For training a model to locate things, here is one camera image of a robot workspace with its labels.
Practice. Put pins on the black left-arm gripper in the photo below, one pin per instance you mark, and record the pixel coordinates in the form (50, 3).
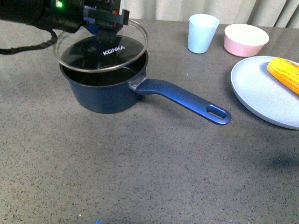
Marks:
(99, 17)

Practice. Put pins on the glass pot lid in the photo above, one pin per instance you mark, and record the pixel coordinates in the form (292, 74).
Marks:
(106, 51)

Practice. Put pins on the yellow corn cob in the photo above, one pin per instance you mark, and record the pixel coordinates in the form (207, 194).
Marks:
(285, 72)

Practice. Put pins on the dark blue saucepan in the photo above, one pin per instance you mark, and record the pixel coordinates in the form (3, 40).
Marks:
(118, 90)

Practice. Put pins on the light blue cup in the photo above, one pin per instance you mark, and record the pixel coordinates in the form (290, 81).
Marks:
(202, 28)

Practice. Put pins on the pink bowl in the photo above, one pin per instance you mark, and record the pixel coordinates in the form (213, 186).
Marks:
(244, 40)

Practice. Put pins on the light blue plate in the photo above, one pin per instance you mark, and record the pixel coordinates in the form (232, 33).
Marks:
(262, 94)

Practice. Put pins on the white curtain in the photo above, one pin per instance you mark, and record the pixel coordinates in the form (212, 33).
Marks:
(264, 13)

